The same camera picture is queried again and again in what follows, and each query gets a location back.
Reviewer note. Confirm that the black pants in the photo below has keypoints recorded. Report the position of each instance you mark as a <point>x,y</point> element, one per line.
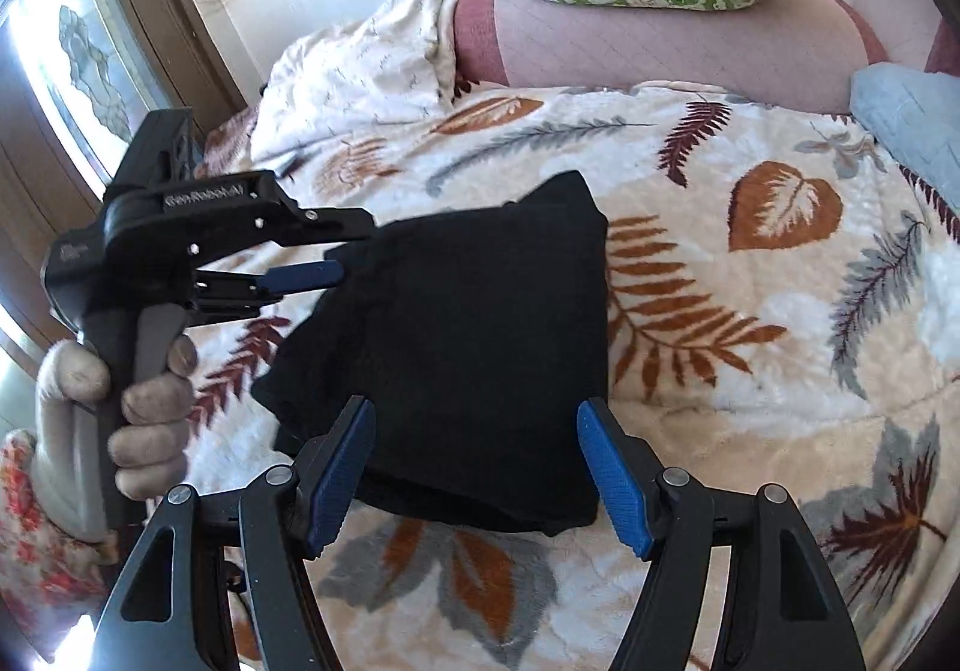
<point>465,341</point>

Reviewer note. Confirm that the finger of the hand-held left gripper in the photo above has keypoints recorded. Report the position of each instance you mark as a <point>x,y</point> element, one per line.
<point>330,225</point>
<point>300,277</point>

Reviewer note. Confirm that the brown quilted bedspread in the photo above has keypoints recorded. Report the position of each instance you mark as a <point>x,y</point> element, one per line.
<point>229,135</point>

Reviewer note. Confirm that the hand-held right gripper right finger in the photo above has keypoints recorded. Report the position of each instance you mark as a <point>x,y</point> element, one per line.
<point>615,483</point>

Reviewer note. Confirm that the white patterned pillow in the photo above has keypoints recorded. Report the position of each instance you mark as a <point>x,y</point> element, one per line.
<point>352,79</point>

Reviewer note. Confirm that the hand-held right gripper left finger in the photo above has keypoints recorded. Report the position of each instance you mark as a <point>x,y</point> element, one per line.
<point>337,483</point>

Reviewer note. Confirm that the light blue cloth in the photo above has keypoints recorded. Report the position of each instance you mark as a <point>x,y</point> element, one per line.
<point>915,109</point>

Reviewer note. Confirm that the pink padded headboard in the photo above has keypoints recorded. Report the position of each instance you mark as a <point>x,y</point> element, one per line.
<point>637,49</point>

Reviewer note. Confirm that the stained glass window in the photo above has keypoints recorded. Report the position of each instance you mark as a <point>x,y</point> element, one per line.
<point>82,56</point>

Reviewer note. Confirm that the person's left hand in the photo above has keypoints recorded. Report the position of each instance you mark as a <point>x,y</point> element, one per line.
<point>67,371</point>

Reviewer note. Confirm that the wooden window frame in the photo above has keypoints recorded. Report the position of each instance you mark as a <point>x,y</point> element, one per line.
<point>187,26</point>

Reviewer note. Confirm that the leaf-print fleece blanket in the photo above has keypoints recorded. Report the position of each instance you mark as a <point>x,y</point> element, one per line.
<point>750,311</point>

